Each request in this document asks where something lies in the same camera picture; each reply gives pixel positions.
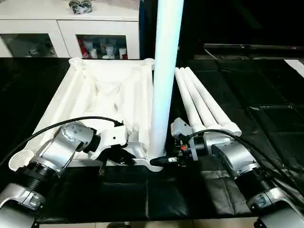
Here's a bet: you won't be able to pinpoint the white plastic table leg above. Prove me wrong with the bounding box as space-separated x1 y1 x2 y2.
174 68 206 136
185 66 242 135
179 67 223 132
146 0 185 167

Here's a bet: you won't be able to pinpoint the white plastic table top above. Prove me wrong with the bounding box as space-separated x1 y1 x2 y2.
9 57 165 172

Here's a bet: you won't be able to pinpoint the black work mat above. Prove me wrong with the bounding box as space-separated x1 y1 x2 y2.
0 57 304 224

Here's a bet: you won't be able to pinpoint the red bottle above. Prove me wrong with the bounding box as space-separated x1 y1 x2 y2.
85 40 95 57

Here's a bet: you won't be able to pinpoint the white glass-door cabinet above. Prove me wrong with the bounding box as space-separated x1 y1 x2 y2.
0 0 141 59

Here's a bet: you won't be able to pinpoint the small silver ornament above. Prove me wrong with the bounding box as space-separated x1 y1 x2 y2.
68 0 94 15

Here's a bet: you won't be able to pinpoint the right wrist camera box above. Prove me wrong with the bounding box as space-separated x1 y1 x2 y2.
170 117 193 141

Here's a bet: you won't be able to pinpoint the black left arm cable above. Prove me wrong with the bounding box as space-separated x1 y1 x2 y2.
0 116 125 167

